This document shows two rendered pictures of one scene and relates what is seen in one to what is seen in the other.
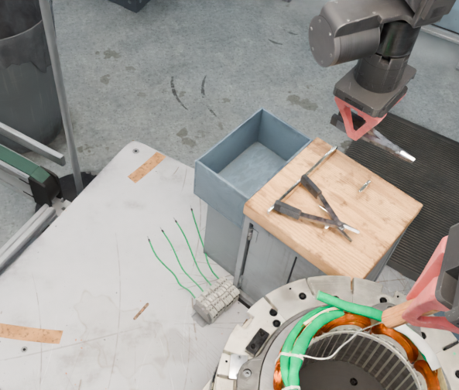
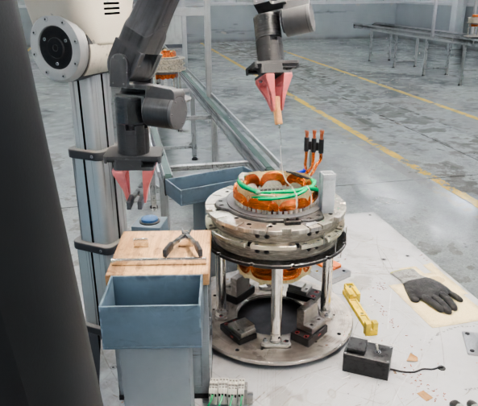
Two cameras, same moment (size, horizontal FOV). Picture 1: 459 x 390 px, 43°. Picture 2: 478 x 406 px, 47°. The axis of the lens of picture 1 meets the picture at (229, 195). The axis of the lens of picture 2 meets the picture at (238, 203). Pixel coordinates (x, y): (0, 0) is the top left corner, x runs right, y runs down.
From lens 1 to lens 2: 1.26 m
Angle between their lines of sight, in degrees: 92
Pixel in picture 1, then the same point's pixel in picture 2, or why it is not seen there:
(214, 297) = (232, 382)
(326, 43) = (181, 109)
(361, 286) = (218, 215)
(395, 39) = not seen: hidden behind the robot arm
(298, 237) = (206, 250)
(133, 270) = not seen: outside the picture
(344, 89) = (159, 154)
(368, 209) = (151, 242)
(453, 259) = (279, 66)
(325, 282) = (231, 221)
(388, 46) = not seen: hidden behind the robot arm
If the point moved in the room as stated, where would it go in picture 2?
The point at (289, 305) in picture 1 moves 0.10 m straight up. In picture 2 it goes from (259, 225) to (259, 179)
